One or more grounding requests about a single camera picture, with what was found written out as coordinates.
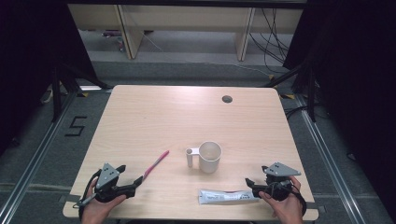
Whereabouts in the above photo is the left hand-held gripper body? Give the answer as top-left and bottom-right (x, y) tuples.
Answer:
(73, 162), (136, 208)

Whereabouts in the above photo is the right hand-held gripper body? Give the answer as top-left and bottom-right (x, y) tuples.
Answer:
(258, 161), (302, 202)

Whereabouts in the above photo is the pink toothbrush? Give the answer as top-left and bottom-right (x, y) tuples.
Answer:
(142, 149), (170, 181)

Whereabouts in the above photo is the white toothpaste tube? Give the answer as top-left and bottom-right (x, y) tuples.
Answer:
(198, 189), (260, 205)

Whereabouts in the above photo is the white cup with side holder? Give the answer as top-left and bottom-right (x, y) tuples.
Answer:
(185, 140), (223, 175)

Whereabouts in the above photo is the person's right hand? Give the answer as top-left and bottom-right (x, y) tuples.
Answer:
(258, 175), (304, 224)

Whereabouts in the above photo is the person's left hand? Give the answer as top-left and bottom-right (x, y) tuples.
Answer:
(81, 176), (127, 224)

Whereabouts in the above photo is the black metal stand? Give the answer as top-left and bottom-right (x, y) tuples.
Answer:
(50, 63), (114, 123)
(263, 60), (319, 123)

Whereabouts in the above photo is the black curtain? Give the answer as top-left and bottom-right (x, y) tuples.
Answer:
(282, 0), (396, 216)
(0, 0), (98, 157)

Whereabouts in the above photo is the small colourful floor clutter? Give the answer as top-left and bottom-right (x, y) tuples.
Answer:
(100, 29), (126, 52)

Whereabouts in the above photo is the beige wooden bench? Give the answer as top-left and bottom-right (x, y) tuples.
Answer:
(67, 3), (304, 63)

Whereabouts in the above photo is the metal floor rail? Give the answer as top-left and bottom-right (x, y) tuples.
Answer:
(0, 90), (78, 224)
(294, 92), (366, 224)

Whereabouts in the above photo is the black floor cable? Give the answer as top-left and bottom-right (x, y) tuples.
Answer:
(284, 105), (309, 121)

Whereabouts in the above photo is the bundle of black cables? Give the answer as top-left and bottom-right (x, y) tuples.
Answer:
(247, 7), (291, 75)

